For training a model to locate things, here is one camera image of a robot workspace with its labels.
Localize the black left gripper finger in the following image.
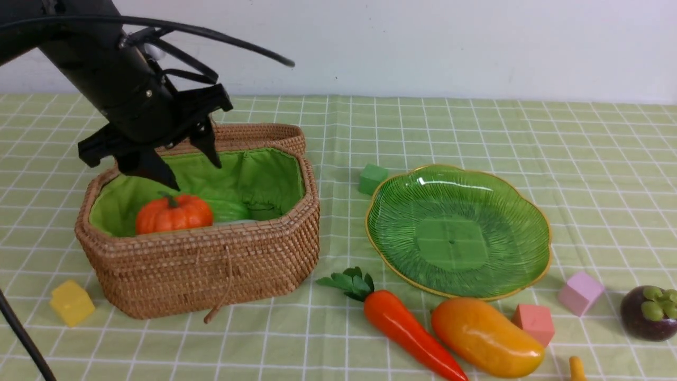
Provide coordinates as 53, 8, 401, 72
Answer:
115, 149, 180, 191
189, 121, 222, 169

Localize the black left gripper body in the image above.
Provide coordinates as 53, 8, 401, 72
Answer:
78, 84, 234, 167

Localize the orange toy pumpkin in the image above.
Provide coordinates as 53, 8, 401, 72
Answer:
135, 192, 214, 235

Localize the orange toy carrot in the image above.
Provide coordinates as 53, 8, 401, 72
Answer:
316, 266, 469, 380

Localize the orange yellow toy mango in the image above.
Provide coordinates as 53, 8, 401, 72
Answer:
431, 297, 545, 379

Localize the yellow toy banana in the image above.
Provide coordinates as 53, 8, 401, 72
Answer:
569, 356, 588, 381

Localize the purple toy mangosteen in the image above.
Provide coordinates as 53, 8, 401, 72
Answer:
620, 285, 676, 342

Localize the white toy radish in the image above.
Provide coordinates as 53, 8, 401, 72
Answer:
213, 219, 258, 226

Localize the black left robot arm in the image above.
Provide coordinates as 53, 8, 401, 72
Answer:
1, 1, 233, 190

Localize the wicker basket lid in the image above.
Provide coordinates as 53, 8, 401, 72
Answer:
113, 122, 307, 164

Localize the woven wicker basket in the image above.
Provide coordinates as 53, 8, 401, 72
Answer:
75, 147, 320, 321

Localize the yellow cube block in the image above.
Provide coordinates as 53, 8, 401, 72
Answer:
49, 279, 95, 328

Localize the green cube block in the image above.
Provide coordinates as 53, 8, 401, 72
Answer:
358, 164, 389, 196

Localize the green glass leaf plate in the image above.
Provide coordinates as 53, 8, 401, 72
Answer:
364, 164, 553, 301

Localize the salmon red cube block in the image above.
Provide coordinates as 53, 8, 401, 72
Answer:
511, 304, 555, 347

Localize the pink cube block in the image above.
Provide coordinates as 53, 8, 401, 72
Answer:
557, 271, 605, 318

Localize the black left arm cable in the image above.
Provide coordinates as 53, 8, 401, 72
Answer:
0, 15, 296, 85

